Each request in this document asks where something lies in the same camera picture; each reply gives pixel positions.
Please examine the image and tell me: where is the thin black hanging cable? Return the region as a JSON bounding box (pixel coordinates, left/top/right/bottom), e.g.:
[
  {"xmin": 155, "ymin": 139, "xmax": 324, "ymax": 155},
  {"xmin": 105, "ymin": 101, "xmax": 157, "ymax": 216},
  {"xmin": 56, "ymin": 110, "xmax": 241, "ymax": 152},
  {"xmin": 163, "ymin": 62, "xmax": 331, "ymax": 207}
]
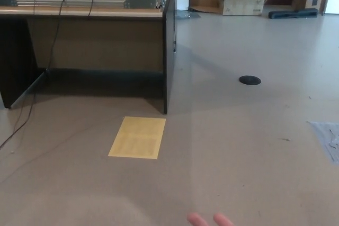
[{"xmin": 173, "ymin": 7, "xmax": 178, "ymax": 53}]

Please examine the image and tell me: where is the clear plastic sheet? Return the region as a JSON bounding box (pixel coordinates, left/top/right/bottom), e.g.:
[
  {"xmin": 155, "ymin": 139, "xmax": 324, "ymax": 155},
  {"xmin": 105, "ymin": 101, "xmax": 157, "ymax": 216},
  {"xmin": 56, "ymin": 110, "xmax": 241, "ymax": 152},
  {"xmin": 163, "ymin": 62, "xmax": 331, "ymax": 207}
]
[{"xmin": 308, "ymin": 121, "xmax": 339, "ymax": 164}]

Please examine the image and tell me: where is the yellow paper sheet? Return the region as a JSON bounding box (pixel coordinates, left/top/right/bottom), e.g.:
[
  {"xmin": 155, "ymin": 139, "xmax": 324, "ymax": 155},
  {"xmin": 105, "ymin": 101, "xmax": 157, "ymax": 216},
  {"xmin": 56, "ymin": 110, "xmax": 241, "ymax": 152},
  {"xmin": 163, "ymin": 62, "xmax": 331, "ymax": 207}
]
[{"xmin": 108, "ymin": 116, "xmax": 167, "ymax": 160}]

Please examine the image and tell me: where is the black round floor disc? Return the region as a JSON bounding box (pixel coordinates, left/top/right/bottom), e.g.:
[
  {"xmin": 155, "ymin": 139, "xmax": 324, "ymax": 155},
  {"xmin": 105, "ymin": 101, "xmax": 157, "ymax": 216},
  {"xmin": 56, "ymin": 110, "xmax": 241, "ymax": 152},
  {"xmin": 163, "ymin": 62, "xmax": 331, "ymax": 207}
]
[{"xmin": 238, "ymin": 75, "xmax": 262, "ymax": 86}]

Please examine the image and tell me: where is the long black floor cable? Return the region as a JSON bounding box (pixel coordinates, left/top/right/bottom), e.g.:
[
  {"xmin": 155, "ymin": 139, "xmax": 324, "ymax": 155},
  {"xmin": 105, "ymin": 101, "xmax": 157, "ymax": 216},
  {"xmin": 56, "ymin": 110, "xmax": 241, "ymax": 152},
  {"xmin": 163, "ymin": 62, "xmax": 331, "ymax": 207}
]
[{"xmin": 0, "ymin": 0, "xmax": 67, "ymax": 149}]

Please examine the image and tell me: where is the wooden desk with dark sides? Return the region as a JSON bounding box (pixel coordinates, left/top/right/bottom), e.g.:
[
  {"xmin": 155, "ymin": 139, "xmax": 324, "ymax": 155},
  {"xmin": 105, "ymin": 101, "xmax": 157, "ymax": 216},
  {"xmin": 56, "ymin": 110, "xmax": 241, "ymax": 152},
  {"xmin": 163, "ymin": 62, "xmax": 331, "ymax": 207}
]
[{"xmin": 0, "ymin": 0, "xmax": 178, "ymax": 114}]

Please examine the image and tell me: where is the black foam packing piece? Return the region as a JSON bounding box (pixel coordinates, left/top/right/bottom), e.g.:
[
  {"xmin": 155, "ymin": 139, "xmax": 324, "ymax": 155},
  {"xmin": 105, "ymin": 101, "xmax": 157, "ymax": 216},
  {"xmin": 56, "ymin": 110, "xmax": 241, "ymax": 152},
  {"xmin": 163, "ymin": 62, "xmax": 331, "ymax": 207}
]
[{"xmin": 268, "ymin": 8, "xmax": 319, "ymax": 20}]

